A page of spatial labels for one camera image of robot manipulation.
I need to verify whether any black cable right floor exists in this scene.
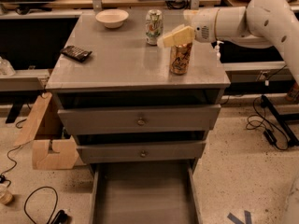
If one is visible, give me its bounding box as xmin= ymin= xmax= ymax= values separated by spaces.
xmin=245 ymin=96 xmax=291 ymax=151

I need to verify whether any white pump bottle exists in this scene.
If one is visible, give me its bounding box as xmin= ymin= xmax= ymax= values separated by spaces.
xmin=214 ymin=40 xmax=224 ymax=61

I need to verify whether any grey drawer cabinet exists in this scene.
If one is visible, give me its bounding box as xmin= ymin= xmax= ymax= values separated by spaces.
xmin=45 ymin=8 xmax=231 ymax=173

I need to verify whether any orange soda can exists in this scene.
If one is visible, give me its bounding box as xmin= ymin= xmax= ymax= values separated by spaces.
xmin=170 ymin=43 xmax=192 ymax=75

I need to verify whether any grey drawer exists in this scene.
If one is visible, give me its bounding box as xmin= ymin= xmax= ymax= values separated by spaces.
xmin=58 ymin=105 xmax=221 ymax=135
xmin=77 ymin=141 xmax=206 ymax=163
xmin=89 ymin=161 xmax=203 ymax=224

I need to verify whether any grey top drawer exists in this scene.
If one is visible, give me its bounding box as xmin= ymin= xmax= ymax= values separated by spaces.
xmin=58 ymin=105 xmax=221 ymax=135

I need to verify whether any grey middle drawer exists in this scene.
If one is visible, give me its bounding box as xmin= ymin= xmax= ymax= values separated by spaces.
xmin=77 ymin=141 xmax=206 ymax=163

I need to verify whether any wooden block stand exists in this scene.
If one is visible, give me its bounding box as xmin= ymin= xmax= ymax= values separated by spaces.
xmin=14 ymin=92 xmax=84 ymax=170

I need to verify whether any white green soda can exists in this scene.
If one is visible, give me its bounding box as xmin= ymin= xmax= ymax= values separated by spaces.
xmin=146 ymin=9 xmax=164 ymax=46

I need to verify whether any black chocolate bar packet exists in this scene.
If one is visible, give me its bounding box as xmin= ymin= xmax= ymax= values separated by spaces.
xmin=60 ymin=46 xmax=92 ymax=63

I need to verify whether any grey bottom drawer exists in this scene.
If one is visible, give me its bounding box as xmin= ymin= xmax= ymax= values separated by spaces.
xmin=89 ymin=161 xmax=203 ymax=224

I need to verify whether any black floor cable loop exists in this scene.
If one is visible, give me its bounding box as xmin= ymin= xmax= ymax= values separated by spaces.
xmin=23 ymin=186 xmax=68 ymax=224

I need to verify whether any clear plastic bag left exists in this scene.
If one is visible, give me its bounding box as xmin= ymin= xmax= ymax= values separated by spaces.
xmin=0 ymin=57 xmax=16 ymax=77

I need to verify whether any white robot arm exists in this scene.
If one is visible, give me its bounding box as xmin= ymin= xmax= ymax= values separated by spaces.
xmin=183 ymin=0 xmax=299 ymax=224

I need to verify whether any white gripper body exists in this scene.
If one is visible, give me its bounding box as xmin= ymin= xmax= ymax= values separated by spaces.
xmin=183 ymin=8 xmax=218 ymax=43

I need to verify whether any clear plastic cup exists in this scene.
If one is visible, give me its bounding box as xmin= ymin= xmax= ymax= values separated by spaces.
xmin=0 ymin=184 xmax=13 ymax=204

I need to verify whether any orange bottle right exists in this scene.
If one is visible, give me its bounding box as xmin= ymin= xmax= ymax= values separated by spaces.
xmin=286 ymin=83 xmax=299 ymax=102

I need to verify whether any white bowl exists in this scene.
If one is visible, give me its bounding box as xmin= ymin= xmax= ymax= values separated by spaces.
xmin=95 ymin=9 xmax=129 ymax=29

